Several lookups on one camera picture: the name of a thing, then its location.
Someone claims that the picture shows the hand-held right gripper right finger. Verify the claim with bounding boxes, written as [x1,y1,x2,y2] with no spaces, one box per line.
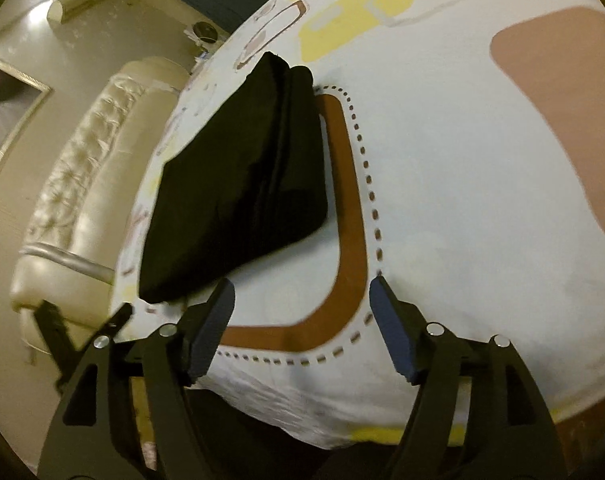
[370,276,568,480]

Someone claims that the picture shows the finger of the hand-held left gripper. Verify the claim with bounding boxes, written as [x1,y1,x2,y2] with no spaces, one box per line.
[34,301,77,363]
[55,304,134,393]

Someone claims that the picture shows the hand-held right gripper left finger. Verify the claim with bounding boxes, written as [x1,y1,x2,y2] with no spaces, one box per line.
[36,277,236,480]

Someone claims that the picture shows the black pants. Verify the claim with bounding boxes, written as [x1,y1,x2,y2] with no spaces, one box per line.
[138,51,329,305]

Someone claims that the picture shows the cream leather headboard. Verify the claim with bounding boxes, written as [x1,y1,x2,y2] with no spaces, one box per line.
[10,55,193,361]

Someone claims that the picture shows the white patterned bedsheet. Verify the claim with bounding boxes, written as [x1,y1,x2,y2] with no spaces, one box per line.
[115,0,605,453]

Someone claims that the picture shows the framed wall picture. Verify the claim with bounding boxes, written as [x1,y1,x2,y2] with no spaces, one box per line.
[0,52,53,191]

